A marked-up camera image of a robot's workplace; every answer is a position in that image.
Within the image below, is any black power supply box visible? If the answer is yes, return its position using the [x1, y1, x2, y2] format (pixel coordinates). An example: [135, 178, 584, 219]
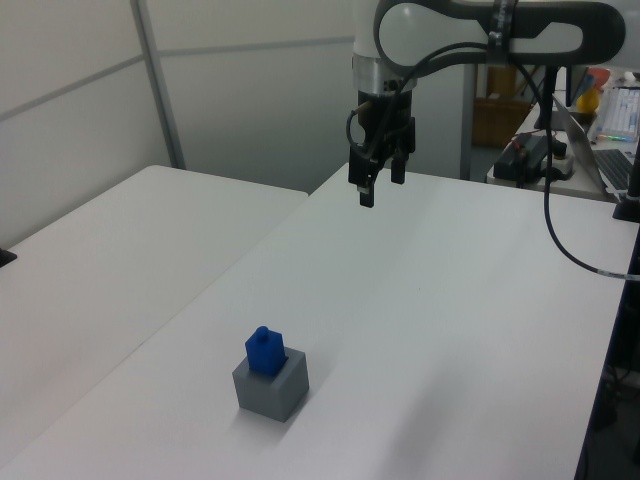
[493, 132, 551, 183]

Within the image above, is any blue block with knob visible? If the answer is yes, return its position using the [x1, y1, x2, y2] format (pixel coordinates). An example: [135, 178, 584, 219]
[243, 325, 288, 378]

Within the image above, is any brown cardboard box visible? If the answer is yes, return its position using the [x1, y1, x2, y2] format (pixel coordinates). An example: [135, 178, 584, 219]
[473, 66, 533, 149]

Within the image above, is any white keyboard box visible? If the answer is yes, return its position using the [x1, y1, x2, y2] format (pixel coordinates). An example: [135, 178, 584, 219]
[597, 83, 640, 147]

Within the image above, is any yellow toy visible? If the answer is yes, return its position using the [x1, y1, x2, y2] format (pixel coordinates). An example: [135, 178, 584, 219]
[576, 89, 602, 116]

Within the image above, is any silver laptop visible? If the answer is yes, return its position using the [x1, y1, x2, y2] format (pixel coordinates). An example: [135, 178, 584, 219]
[549, 93, 637, 198]

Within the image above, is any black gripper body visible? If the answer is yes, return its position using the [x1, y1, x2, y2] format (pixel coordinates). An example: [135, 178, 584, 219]
[355, 88, 416, 152]

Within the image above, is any grey partition post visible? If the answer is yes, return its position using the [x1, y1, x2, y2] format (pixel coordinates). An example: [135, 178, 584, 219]
[129, 0, 187, 172]

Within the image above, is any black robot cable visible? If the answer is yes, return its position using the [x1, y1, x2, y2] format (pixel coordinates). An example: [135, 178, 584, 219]
[345, 42, 640, 283]

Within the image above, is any white side table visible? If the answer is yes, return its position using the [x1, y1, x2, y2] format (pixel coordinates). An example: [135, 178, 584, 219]
[0, 164, 310, 454]

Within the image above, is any grey hollow cuboid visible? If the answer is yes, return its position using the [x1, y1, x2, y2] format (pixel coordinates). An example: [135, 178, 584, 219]
[231, 346, 310, 424]

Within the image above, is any orange object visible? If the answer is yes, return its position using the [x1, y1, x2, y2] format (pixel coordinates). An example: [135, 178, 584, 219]
[583, 68, 613, 94]

